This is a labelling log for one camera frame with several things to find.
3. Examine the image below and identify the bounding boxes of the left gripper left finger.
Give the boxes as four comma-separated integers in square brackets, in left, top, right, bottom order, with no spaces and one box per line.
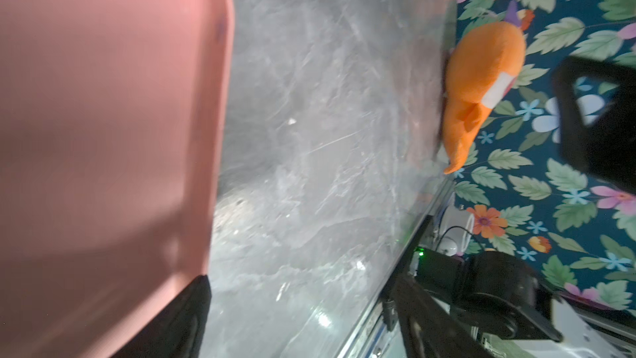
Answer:
[113,275,212,358]

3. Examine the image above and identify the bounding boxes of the pink plastic tray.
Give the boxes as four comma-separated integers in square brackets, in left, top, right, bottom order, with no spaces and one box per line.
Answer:
[1,0,235,357]

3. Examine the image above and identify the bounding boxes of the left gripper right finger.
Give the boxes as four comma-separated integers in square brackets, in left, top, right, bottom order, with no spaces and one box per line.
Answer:
[552,56,635,194]

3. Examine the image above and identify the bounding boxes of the orange plush toy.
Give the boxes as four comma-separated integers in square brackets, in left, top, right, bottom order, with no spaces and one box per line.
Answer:
[442,0,527,175]

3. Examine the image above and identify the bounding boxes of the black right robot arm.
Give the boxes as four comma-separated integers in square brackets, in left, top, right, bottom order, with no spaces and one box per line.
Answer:
[381,215,635,357]

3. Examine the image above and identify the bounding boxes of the white alarm clock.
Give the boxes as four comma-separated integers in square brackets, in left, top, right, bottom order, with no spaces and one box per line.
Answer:
[435,206,475,256]

